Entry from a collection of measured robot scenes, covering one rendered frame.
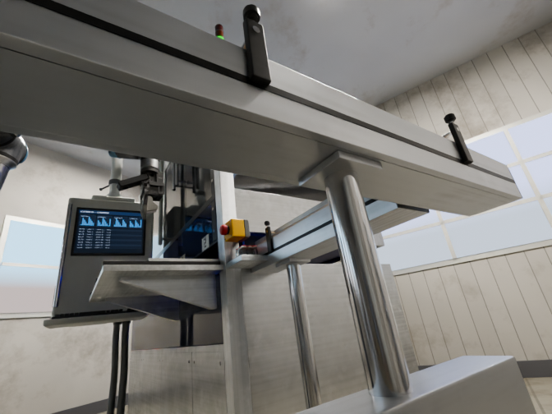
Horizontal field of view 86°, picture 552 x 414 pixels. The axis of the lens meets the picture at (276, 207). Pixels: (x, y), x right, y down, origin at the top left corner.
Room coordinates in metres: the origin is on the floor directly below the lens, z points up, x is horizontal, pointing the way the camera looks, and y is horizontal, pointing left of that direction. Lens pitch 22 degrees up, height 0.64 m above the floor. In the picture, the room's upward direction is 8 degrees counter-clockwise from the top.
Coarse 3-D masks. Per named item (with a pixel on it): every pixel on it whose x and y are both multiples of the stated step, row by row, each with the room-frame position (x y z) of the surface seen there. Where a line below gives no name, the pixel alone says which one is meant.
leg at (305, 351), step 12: (276, 264) 1.05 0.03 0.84; (288, 264) 1.03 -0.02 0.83; (300, 264) 1.04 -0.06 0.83; (288, 276) 1.04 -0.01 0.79; (300, 276) 1.03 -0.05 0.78; (300, 288) 1.03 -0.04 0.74; (300, 300) 1.02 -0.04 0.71; (300, 312) 1.02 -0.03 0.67; (300, 324) 1.02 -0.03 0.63; (300, 336) 1.03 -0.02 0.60; (300, 348) 1.03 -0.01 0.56; (312, 348) 1.03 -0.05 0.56; (300, 360) 1.04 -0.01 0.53; (312, 360) 1.03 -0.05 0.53; (312, 372) 1.03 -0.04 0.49; (312, 384) 1.02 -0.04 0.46; (312, 396) 1.02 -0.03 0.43
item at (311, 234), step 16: (320, 208) 0.85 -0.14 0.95; (368, 208) 0.68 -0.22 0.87; (384, 208) 0.64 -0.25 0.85; (400, 208) 0.62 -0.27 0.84; (416, 208) 0.66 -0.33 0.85; (288, 224) 0.98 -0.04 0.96; (304, 224) 0.88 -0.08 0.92; (320, 224) 0.82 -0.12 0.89; (384, 224) 0.74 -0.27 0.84; (272, 240) 1.03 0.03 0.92; (288, 240) 0.95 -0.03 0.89; (304, 240) 0.89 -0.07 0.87; (320, 240) 0.83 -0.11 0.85; (272, 256) 1.04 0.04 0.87; (288, 256) 0.96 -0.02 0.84; (304, 256) 1.00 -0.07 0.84; (256, 272) 1.17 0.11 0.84; (272, 272) 1.21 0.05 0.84
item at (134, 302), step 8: (144, 296) 1.49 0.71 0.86; (152, 296) 1.52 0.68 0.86; (160, 296) 1.54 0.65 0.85; (120, 304) 1.43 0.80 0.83; (128, 304) 1.45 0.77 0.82; (136, 304) 1.47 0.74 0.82; (144, 304) 1.49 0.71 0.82; (152, 304) 1.52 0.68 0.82; (160, 304) 1.54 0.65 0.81; (168, 304) 1.56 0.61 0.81; (176, 304) 1.58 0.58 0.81; (144, 312) 1.52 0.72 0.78; (152, 312) 1.52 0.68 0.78; (160, 312) 1.54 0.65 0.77; (168, 312) 1.56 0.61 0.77; (176, 312) 1.58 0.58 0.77; (176, 320) 1.61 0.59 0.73
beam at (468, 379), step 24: (456, 360) 0.54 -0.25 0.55; (480, 360) 0.52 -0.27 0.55; (504, 360) 0.50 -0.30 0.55; (432, 384) 0.41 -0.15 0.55; (456, 384) 0.41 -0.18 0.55; (480, 384) 0.44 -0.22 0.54; (504, 384) 0.48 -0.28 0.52; (312, 408) 0.38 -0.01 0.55; (336, 408) 0.36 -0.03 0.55; (360, 408) 0.35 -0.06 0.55; (384, 408) 0.34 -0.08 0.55; (408, 408) 0.35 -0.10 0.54; (432, 408) 0.38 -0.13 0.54; (456, 408) 0.40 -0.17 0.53; (480, 408) 0.43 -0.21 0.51; (504, 408) 0.46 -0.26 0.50; (528, 408) 0.50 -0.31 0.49
